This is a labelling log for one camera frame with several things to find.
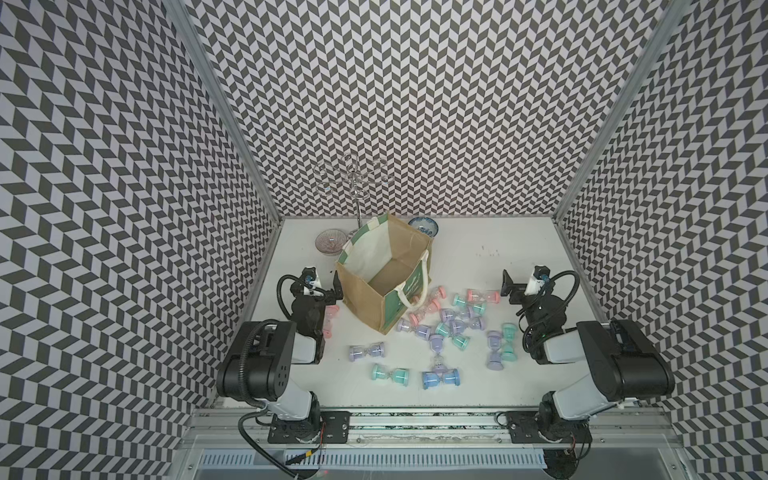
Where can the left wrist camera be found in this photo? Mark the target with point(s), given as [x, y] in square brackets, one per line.
[311, 284]

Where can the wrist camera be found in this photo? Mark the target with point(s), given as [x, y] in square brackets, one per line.
[311, 284]
[539, 277]

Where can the teal hourglass centre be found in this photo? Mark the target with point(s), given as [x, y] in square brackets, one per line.
[455, 333]

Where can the pink hourglass beside bag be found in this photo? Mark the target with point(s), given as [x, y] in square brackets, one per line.
[433, 300]

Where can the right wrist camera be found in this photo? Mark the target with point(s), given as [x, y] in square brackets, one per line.
[539, 277]

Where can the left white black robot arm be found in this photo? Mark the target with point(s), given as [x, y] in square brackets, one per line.
[257, 370]

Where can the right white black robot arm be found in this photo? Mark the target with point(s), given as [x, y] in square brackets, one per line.
[623, 364]

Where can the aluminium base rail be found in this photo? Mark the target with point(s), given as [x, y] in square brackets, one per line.
[630, 427]

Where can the teal hourglass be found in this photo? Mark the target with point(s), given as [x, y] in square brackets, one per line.
[455, 333]
[399, 376]
[509, 332]

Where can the teal hourglass front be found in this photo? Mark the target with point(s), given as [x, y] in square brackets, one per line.
[399, 376]

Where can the pink glass bowl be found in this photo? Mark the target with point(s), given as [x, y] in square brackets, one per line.
[330, 242]

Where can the purple hourglass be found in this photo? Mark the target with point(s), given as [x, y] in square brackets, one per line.
[495, 343]
[375, 350]
[408, 326]

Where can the blue hourglass front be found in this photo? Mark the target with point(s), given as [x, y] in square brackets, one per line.
[431, 379]

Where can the teal hourglass right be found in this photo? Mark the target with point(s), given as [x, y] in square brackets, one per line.
[509, 332]

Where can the silver wire tree stand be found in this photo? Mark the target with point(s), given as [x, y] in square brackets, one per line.
[352, 174]

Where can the blue white ceramic bowl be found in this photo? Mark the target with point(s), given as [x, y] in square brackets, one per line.
[425, 225]

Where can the brown green canvas bag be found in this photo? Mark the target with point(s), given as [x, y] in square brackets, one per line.
[384, 271]

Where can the pink hourglass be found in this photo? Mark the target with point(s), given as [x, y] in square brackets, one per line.
[433, 300]
[331, 311]
[483, 296]

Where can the purple hourglass beside bag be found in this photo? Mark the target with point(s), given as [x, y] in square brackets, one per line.
[408, 326]

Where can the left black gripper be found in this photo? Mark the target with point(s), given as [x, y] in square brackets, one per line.
[329, 294]

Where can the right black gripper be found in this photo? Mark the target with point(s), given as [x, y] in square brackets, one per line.
[518, 289]

